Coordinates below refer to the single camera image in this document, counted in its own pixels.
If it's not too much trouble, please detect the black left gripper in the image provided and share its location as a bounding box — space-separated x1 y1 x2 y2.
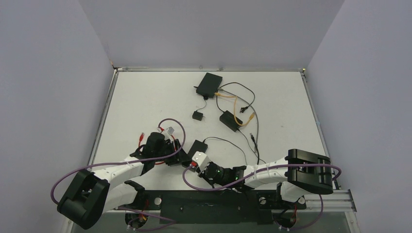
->
154 139 190 166

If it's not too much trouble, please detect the thin black plug cable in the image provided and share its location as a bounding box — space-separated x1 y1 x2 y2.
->
203 130 268 165

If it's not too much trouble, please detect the black ethernet cable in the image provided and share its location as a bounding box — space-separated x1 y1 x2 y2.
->
249 132 261 165

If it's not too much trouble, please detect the large black network switch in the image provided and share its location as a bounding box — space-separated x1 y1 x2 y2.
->
196 73 223 99

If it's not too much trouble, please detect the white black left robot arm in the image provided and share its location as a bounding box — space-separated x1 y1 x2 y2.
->
57 132 191 230

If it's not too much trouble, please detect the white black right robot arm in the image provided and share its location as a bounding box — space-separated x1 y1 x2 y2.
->
192 149 333 207

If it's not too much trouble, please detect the black power adapter brick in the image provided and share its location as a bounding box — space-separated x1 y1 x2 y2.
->
219 110 240 132

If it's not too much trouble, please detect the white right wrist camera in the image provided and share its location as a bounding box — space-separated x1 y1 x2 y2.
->
192 151 211 173

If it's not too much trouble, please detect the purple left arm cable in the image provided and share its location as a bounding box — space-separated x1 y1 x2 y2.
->
50 118 187 205

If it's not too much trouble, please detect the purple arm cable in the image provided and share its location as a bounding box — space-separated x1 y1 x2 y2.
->
182 164 343 192
50 118 187 205

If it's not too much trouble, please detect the red orange ethernet cable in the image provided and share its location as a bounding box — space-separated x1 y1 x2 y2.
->
138 132 178 166

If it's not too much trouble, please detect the small black wall adapter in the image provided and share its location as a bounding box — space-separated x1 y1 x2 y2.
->
192 111 204 121

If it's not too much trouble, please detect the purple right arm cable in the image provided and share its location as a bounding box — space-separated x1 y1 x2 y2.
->
182 164 343 192

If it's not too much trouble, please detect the black mounting base plate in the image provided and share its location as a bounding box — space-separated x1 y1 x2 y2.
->
125 189 307 225

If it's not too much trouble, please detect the black adapter mains cord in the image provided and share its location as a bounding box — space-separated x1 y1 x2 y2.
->
215 82 256 114

